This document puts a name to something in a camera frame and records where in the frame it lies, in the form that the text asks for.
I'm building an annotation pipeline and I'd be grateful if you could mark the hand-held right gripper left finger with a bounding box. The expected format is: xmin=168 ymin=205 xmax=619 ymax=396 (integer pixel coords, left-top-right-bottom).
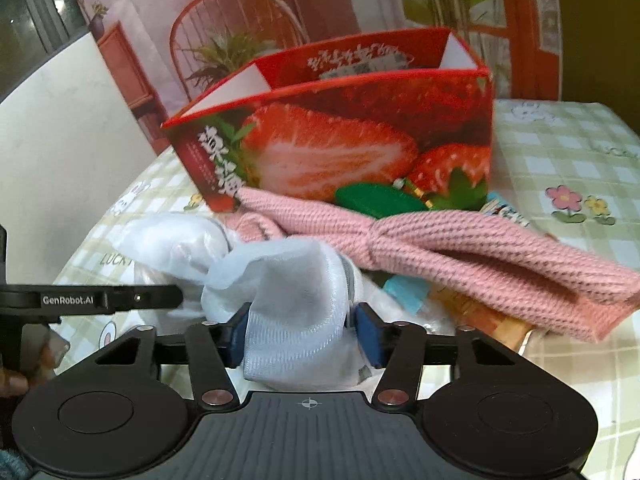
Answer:
xmin=95 ymin=302 xmax=252 ymax=414

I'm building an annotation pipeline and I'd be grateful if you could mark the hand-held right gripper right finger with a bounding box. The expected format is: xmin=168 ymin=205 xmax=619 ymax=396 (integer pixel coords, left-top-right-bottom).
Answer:
xmin=352 ymin=302 xmax=522 ymax=414

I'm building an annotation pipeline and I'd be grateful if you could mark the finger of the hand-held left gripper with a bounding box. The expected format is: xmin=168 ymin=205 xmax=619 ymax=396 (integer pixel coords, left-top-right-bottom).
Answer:
xmin=114 ymin=284 xmax=184 ymax=314

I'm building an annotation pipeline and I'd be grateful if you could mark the white plastic-wrapped cloth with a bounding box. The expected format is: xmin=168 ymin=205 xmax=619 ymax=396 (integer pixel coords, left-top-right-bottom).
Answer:
xmin=117 ymin=212 xmax=238 ymax=326

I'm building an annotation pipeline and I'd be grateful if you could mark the white mesh cloth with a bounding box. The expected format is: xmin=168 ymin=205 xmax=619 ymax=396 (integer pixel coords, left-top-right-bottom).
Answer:
xmin=200 ymin=239 xmax=383 ymax=393

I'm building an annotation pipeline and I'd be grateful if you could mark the orange and blue snack packet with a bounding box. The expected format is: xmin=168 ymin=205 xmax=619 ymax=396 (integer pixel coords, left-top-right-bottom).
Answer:
xmin=382 ymin=195 xmax=538 ymax=356

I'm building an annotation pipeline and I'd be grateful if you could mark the pink knitted scarf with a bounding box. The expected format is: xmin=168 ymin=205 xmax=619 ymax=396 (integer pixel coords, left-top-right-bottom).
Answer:
xmin=232 ymin=187 xmax=640 ymax=343

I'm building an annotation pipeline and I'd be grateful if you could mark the green knitted ornament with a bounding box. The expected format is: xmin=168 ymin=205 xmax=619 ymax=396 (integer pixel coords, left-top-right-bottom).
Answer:
xmin=334 ymin=177 xmax=436 ymax=220

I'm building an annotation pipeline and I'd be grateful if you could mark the red strawberry print cardboard box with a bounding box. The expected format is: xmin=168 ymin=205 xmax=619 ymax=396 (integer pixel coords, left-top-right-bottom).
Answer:
xmin=160 ymin=26 xmax=496 ymax=216

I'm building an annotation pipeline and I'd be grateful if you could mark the person's left hand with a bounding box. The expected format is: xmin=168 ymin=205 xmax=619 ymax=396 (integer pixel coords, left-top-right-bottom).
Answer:
xmin=0 ymin=366 xmax=32 ymax=401

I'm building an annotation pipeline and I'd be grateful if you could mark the green checked rabbit tablecloth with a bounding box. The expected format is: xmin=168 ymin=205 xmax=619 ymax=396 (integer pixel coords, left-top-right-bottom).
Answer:
xmin=50 ymin=97 xmax=640 ymax=480

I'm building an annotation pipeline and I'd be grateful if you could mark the dark window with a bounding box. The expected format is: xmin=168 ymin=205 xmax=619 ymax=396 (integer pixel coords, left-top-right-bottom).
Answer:
xmin=0 ymin=0 xmax=91 ymax=101

